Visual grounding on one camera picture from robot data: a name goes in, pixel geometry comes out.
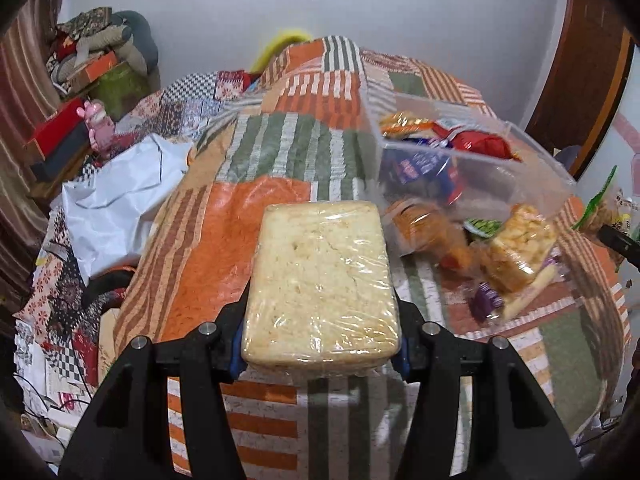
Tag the yellow foam noodle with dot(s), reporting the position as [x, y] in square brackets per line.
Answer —
[276, 46]

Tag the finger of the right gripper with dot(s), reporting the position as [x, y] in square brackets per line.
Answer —
[621, 244]

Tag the red snack bag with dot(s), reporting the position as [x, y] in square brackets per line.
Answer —
[472, 137]

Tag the striped brown curtain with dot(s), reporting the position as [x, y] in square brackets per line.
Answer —
[27, 98]

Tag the green gift box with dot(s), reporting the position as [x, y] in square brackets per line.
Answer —
[120, 90]

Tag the sponge cake block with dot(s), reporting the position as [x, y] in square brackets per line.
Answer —
[321, 298]

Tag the zip bag green seal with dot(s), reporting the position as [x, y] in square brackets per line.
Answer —
[609, 207]

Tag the white plastic bag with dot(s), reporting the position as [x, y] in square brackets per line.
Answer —
[110, 215]

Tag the dark grey box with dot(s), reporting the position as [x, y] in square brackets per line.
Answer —
[75, 143]

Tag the purple label wafer roll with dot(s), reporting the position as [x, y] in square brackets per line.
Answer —
[488, 304]

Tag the brown wooden door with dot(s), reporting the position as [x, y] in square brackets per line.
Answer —
[586, 81]

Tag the puffed rice cake pack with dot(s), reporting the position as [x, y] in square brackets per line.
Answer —
[512, 258]

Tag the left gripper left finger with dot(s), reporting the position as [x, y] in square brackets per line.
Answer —
[124, 432]

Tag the pile of pillows and clothes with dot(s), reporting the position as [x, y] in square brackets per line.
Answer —
[90, 36]

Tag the clear plastic storage bin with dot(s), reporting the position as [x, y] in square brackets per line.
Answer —
[492, 185]

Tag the green pea snack packet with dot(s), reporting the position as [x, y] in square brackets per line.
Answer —
[482, 228]

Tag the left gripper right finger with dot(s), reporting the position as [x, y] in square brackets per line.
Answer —
[515, 432]

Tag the blue chip snack bag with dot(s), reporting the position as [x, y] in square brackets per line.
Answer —
[419, 170]

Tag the orange fried snack bag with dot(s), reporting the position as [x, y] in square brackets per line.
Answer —
[421, 227]

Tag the pink plush toy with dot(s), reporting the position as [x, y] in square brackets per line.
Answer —
[101, 128]

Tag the checkered patchwork quilt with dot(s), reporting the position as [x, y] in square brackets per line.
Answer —
[185, 108]

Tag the orange cartoon cracker pack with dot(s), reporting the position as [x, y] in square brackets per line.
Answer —
[402, 124]

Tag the red gift box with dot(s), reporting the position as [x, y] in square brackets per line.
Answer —
[53, 131]

